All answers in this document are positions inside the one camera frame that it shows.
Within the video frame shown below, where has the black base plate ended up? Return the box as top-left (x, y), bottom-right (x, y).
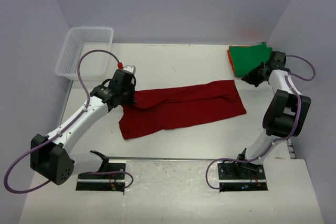
top-left (76, 151), bottom-right (126, 192)
top-left (217, 162), bottom-right (268, 192)

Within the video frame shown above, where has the red t shirt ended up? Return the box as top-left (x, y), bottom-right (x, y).
top-left (119, 80), bottom-right (246, 140)

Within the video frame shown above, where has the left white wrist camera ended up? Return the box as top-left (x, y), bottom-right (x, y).
top-left (117, 62), bottom-right (136, 74)

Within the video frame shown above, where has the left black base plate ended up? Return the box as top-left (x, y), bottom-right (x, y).
top-left (76, 151), bottom-right (126, 192)

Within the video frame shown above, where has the orange folded t shirt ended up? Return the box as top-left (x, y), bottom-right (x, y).
top-left (227, 45), bottom-right (236, 77)

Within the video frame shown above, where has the green folded t shirt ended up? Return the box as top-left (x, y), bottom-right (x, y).
top-left (230, 43), bottom-right (272, 78)

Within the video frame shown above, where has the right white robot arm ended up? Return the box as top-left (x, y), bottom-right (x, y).
top-left (234, 51), bottom-right (311, 178)

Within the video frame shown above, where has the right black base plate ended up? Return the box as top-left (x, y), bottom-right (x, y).
top-left (217, 162), bottom-right (268, 192)

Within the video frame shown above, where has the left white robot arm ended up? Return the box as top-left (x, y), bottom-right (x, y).
top-left (30, 66), bottom-right (136, 185)

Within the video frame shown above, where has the white plastic basket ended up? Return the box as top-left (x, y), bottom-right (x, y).
top-left (55, 26), bottom-right (114, 81)

